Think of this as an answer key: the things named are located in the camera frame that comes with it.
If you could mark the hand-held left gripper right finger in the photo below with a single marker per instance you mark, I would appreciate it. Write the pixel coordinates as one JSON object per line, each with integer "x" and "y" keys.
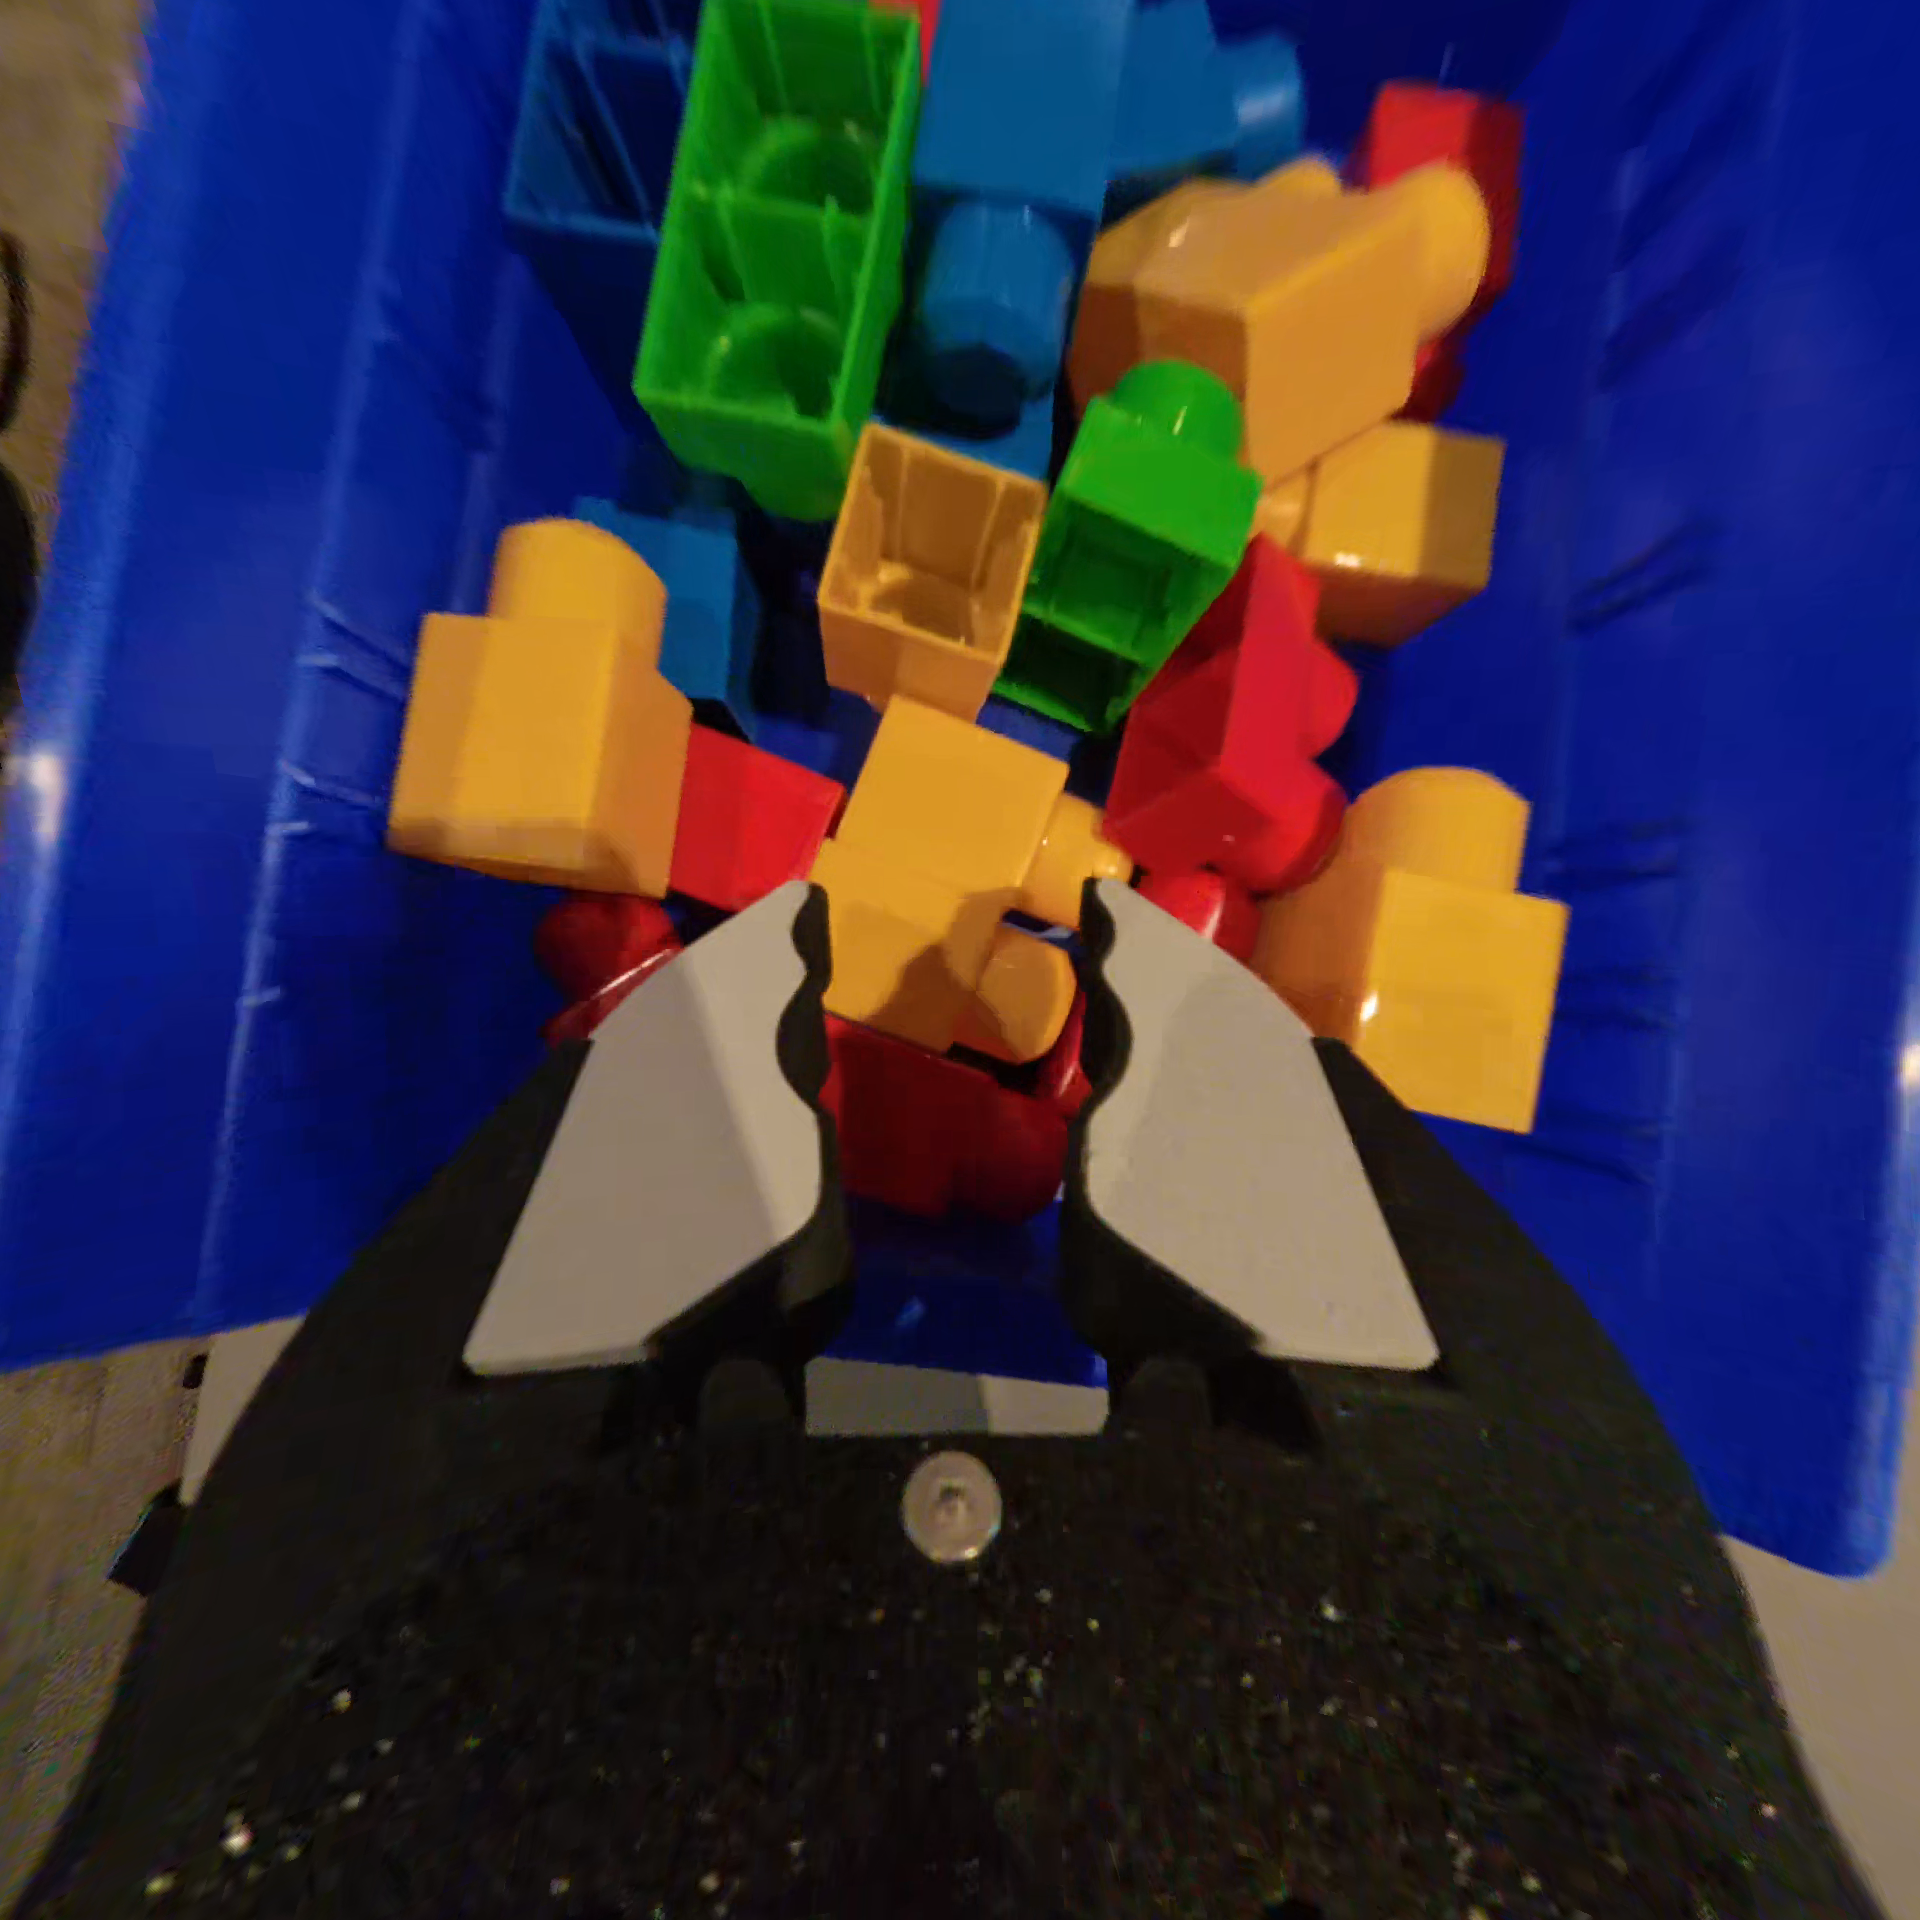
{"x": 1244, "y": 1185}

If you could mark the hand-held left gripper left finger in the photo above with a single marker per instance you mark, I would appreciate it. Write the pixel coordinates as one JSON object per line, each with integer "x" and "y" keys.
{"x": 662, "y": 1171}

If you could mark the blue plastic block bin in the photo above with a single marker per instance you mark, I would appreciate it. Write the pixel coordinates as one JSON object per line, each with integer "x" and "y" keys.
{"x": 225, "y": 750}

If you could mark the pile of colourful mega blocks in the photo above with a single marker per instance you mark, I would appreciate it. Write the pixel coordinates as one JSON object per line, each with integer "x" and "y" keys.
{"x": 960, "y": 599}

